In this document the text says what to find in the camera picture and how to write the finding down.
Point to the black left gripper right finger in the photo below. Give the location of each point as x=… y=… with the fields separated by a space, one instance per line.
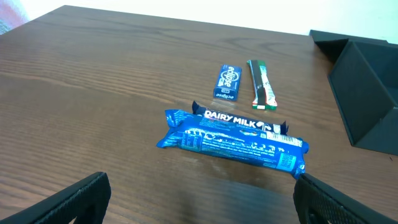
x=318 y=203

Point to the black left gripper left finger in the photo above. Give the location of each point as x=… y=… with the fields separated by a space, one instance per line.
x=83 y=202

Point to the blue cookie pack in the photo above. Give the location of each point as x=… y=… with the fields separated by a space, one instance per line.
x=234 y=141

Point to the green white candy stick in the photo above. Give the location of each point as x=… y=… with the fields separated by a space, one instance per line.
x=264 y=97

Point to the black open box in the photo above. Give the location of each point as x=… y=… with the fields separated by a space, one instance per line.
x=364 y=83

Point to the purple Dairy Milk bar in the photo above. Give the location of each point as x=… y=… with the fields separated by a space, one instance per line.
x=237 y=119

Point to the blue Eclipse mint box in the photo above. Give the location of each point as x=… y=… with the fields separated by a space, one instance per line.
x=227 y=84

